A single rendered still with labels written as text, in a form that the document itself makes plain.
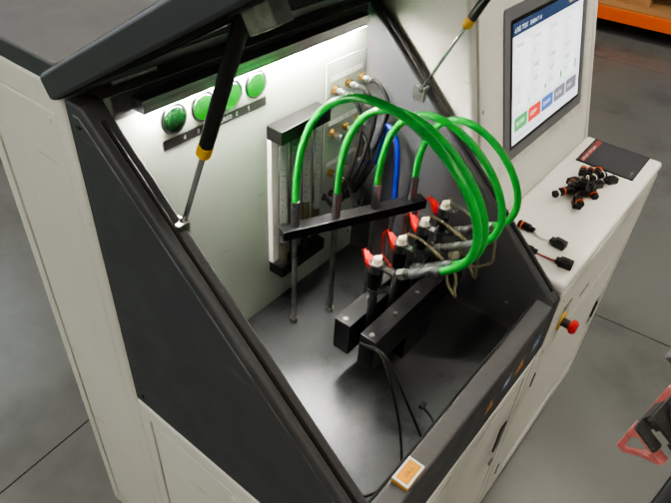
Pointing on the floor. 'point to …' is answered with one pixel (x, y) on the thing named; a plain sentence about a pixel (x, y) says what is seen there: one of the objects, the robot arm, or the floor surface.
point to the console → (567, 137)
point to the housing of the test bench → (71, 222)
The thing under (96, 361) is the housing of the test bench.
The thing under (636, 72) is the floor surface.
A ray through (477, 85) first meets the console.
